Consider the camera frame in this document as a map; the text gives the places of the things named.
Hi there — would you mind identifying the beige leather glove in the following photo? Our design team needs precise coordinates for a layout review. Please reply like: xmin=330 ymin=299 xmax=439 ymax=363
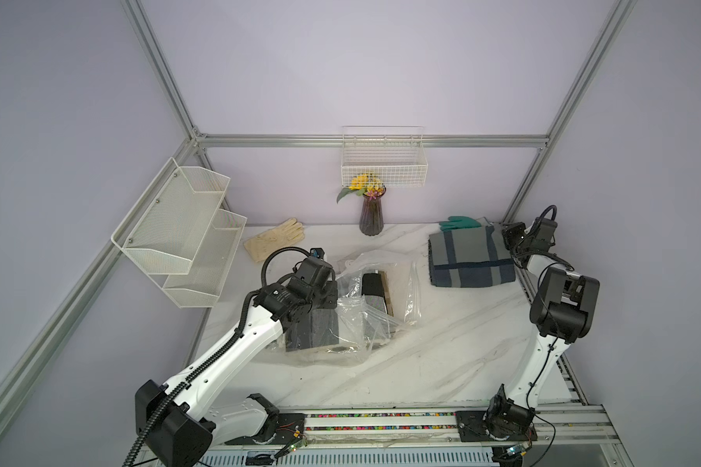
xmin=243 ymin=218 xmax=305 ymax=263

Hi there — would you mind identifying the clear plastic vacuum bag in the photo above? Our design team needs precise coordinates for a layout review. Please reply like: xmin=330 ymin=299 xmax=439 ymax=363
xmin=265 ymin=250 xmax=422 ymax=367

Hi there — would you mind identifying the grey blue plaid scarf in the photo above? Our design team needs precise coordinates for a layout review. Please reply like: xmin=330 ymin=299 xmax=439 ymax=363
xmin=428 ymin=225 xmax=516 ymax=288

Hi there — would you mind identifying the white mesh two-tier shelf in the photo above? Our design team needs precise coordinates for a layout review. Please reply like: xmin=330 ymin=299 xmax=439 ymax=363
xmin=111 ymin=159 xmax=247 ymax=309

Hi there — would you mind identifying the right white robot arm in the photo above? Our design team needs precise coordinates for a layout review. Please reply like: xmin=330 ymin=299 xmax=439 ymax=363
xmin=483 ymin=204 xmax=600 ymax=441

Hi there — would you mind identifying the green rubber glove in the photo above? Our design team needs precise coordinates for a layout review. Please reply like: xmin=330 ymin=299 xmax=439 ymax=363
xmin=438 ymin=216 xmax=482 ymax=232

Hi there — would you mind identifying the aluminium mounting rail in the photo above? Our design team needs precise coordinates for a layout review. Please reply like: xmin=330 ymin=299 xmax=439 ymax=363
xmin=136 ymin=404 xmax=620 ymax=451

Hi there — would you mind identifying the dark grey folded scarf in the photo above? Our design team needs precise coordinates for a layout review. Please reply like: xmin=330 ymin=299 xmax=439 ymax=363
xmin=284 ymin=309 xmax=340 ymax=352

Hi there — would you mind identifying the yellow flower bouquet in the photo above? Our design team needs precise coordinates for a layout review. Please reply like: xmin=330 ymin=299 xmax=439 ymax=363
xmin=336 ymin=173 xmax=387 ymax=202

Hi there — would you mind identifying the dark purple glass vase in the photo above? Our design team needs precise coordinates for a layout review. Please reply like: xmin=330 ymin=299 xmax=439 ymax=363
xmin=359 ymin=191 xmax=385 ymax=237

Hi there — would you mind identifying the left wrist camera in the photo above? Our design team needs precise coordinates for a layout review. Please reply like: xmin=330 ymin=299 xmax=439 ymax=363
xmin=309 ymin=247 xmax=325 ymax=260

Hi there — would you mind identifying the white wire wall basket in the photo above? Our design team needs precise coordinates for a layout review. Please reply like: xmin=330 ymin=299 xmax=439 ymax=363
xmin=341 ymin=126 xmax=428 ymax=188

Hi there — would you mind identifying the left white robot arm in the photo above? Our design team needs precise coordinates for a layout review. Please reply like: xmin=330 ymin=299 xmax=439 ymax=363
xmin=123 ymin=247 xmax=338 ymax=466

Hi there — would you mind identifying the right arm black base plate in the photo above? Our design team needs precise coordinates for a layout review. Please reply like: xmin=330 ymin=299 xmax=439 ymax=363
xmin=455 ymin=407 xmax=537 ymax=442

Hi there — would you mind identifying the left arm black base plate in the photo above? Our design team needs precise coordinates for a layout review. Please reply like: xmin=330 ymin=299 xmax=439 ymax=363
xmin=225 ymin=413 xmax=306 ymax=446

